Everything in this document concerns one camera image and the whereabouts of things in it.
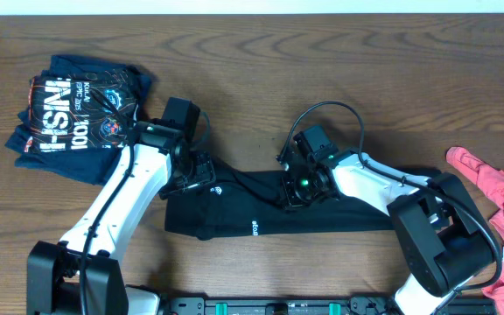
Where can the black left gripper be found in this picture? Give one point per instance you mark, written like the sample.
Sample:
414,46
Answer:
206,173

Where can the black t-shirt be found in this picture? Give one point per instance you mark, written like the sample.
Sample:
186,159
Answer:
248,203

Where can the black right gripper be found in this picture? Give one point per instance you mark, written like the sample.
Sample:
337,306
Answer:
290,199

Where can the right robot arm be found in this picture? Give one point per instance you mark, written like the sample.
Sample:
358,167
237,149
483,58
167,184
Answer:
444,238

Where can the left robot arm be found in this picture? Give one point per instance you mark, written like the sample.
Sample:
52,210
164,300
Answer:
81,274

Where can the folded navy printed t-shirt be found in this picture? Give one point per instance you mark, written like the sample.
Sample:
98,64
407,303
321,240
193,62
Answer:
74,124

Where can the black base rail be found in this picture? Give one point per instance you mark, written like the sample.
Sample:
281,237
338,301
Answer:
304,307

